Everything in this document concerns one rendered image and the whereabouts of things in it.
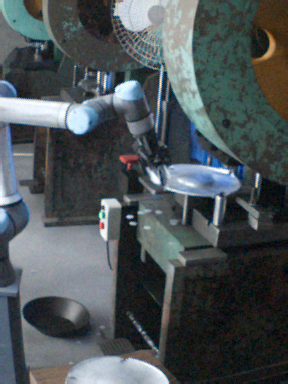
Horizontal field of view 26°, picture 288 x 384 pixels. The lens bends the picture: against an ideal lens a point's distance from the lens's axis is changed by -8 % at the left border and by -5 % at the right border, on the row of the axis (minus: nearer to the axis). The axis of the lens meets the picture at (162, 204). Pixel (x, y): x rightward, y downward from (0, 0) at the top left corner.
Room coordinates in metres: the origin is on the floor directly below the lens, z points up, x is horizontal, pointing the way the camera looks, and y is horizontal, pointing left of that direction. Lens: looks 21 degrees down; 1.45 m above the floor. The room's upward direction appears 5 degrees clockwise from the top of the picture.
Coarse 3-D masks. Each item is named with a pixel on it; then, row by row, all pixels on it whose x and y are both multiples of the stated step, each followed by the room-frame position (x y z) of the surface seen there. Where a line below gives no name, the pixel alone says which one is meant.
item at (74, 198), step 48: (48, 0) 3.09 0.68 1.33; (96, 0) 3.26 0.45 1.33; (96, 48) 3.19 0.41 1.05; (144, 48) 3.29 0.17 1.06; (48, 96) 3.83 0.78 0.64; (96, 96) 3.45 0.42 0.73; (48, 144) 3.32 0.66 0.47; (96, 144) 3.43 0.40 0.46; (48, 192) 3.32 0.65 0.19; (96, 192) 3.45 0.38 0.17; (144, 192) 3.55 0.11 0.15
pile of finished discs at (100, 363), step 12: (84, 360) 1.45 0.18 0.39; (96, 360) 1.46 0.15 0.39; (108, 360) 1.47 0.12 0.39; (120, 360) 1.48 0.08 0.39; (132, 360) 1.48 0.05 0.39; (72, 372) 1.38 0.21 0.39; (84, 372) 1.39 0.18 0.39; (96, 372) 1.40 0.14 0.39; (108, 372) 1.41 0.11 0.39; (120, 372) 1.41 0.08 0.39; (132, 372) 1.42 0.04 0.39; (144, 372) 1.43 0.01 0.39; (156, 372) 1.43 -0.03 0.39
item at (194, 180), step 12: (168, 168) 2.08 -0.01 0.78; (180, 168) 2.09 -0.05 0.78; (192, 168) 2.10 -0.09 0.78; (204, 168) 2.12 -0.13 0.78; (168, 180) 1.95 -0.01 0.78; (180, 180) 1.95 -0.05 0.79; (192, 180) 1.96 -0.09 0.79; (204, 180) 1.97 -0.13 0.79; (216, 180) 2.00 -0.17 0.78; (228, 180) 2.01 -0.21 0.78; (180, 192) 1.85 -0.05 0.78; (192, 192) 1.86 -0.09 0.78; (204, 192) 1.87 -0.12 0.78; (216, 192) 1.88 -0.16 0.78; (228, 192) 1.89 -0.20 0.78
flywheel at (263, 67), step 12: (264, 0) 1.60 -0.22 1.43; (276, 0) 1.62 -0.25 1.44; (264, 12) 1.60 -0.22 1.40; (276, 12) 1.62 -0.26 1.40; (252, 24) 1.59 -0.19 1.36; (264, 24) 1.60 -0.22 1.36; (276, 24) 1.62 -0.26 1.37; (276, 36) 1.62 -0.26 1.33; (276, 48) 1.62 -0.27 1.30; (252, 60) 1.59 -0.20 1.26; (264, 60) 1.61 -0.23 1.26; (276, 60) 1.62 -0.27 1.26; (264, 72) 1.61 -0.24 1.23; (276, 72) 1.62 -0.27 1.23; (264, 84) 1.61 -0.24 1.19; (276, 84) 1.63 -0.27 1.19; (276, 96) 1.63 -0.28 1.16; (276, 108) 1.63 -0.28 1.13
